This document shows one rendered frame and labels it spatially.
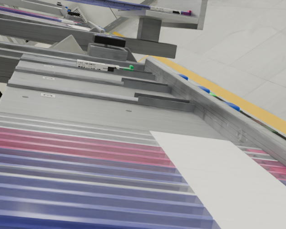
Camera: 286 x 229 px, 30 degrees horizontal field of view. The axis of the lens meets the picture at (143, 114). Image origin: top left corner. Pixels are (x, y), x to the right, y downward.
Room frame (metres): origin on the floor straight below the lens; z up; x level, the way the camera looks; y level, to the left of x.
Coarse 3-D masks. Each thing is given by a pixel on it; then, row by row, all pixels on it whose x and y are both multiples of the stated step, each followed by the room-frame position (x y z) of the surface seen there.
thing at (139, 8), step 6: (84, 0) 1.00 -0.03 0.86; (90, 0) 1.00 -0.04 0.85; (96, 0) 1.00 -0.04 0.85; (102, 0) 1.00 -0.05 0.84; (108, 0) 1.00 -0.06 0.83; (114, 0) 1.00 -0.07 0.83; (120, 6) 1.00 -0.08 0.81; (126, 6) 1.00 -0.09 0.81; (132, 6) 1.00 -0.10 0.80; (138, 6) 1.00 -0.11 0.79; (144, 6) 1.00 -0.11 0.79; (150, 6) 1.00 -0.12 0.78; (186, 12) 1.01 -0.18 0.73
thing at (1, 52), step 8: (0, 48) 0.75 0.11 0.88; (0, 56) 0.74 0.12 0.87; (8, 56) 0.74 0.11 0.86; (16, 56) 0.74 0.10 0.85; (24, 56) 0.74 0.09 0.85; (32, 56) 0.74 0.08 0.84; (40, 56) 0.74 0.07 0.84; (48, 56) 0.74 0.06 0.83; (56, 56) 0.75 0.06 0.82; (64, 64) 0.74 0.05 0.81; (72, 64) 0.74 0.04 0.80
